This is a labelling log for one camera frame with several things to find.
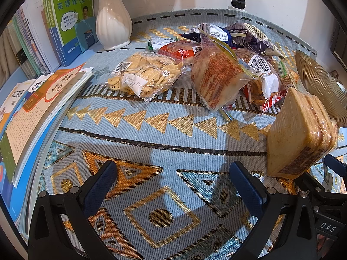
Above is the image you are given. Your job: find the green blue upright book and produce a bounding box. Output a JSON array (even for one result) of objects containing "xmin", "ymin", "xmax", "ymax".
[{"xmin": 42, "ymin": 0, "xmax": 98, "ymax": 66}]

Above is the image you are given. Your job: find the red wrapped round bun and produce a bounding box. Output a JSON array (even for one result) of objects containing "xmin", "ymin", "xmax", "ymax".
[{"xmin": 158, "ymin": 40, "xmax": 201, "ymax": 65}]

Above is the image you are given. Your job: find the white ribbed ceramic vase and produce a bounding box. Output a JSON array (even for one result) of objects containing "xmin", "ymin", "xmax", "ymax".
[{"xmin": 95, "ymin": 0, "xmax": 132, "ymax": 51}]

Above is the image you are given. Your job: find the red striped bread bag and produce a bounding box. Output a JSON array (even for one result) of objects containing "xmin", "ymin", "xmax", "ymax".
[{"xmin": 234, "ymin": 48, "xmax": 286, "ymax": 113}]

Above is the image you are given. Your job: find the purple white snack bag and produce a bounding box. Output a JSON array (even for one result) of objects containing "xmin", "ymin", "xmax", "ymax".
[{"xmin": 224, "ymin": 22, "xmax": 285, "ymax": 59}]

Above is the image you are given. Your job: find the orange notebook lying flat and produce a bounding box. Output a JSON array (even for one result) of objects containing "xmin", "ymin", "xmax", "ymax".
[{"xmin": 1, "ymin": 65, "xmax": 93, "ymax": 188}]

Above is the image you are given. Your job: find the sliced bread loaf bag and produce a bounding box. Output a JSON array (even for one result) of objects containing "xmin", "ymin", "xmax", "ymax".
[{"xmin": 191, "ymin": 26, "xmax": 252, "ymax": 112}]

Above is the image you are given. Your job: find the stack of upright white books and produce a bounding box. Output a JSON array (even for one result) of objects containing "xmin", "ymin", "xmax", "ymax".
[{"xmin": 5, "ymin": 0, "xmax": 61, "ymax": 79}]

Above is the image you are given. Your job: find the blue white snack bag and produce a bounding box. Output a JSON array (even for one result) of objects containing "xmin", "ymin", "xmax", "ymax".
[{"xmin": 181, "ymin": 24, "xmax": 232, "ymax": 47}]

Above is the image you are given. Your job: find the toast slices bread pack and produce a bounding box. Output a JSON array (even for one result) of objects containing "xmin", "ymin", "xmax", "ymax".
[{"xmin": 266, "ymin": 88, "xmax": 338, "ymax": 180}]

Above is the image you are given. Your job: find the green white snack packet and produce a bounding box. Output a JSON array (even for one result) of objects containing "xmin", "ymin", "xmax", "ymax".
[{"xmin": 148, "ymin": 37, "xmax": 177, "ymax": 52}]

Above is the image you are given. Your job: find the clear bag of crackers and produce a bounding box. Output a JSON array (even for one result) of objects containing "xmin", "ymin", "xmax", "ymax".
[{"xmin": 106, "ymin": 52, "xmax": 188, "ymax": 102}]

